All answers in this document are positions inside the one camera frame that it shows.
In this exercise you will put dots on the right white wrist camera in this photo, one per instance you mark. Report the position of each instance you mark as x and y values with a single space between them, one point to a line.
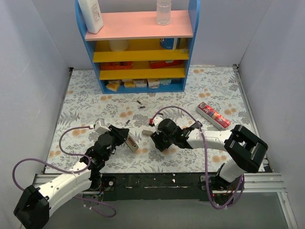
154 122

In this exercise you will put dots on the red toothpaste box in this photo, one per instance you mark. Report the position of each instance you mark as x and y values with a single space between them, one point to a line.
212 116

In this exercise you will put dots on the white air conditioner remote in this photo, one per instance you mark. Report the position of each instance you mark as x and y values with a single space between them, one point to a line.
131 144

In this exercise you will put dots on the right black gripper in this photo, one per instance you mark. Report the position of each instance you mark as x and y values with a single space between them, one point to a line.
157 140

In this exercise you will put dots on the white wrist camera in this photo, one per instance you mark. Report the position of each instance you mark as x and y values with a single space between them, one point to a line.
101 125
154 122

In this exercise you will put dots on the clear plastic water bottle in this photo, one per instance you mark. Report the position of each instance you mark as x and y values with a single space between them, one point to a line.
163 11

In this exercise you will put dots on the floral patterned table mat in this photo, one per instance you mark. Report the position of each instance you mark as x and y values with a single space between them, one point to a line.
85 103

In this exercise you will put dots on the blue wooden shelf unit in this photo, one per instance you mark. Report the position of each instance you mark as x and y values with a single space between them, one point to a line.
143 33

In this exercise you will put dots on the grey remote battery cover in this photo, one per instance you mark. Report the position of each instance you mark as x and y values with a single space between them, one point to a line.
147 132

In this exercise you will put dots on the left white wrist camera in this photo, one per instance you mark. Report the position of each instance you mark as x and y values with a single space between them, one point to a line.
101 125

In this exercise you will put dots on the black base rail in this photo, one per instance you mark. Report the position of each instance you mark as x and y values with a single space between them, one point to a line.
159 186

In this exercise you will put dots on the white plastic bottle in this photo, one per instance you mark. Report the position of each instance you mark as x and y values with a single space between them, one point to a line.
92 15

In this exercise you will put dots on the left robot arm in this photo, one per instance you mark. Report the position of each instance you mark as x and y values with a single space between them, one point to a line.
37 204

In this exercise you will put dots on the yellow red small box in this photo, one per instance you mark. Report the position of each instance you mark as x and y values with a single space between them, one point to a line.
113 85

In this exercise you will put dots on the blue white round container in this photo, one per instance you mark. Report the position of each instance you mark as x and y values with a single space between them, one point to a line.
170 43

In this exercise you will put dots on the red orange box right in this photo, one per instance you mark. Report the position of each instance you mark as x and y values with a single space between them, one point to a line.
164 63

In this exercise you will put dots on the black TV remote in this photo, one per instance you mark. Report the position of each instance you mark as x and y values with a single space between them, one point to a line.
197 125

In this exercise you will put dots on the yellow white small box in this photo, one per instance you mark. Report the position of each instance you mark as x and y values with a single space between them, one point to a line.
129 84

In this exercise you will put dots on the white orange small carton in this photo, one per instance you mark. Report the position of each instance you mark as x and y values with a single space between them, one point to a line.
153 83

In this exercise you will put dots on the white cylindrical container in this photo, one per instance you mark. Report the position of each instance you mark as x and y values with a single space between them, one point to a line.
118 45

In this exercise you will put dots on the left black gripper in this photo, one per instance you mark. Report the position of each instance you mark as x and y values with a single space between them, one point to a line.
121 134

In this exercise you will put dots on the orange box left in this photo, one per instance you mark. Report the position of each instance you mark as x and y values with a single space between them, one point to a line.
116 65

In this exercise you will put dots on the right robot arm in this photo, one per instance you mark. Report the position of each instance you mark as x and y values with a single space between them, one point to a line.
246 150

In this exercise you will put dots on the teal white small box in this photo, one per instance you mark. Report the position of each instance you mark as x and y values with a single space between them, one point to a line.
165 81

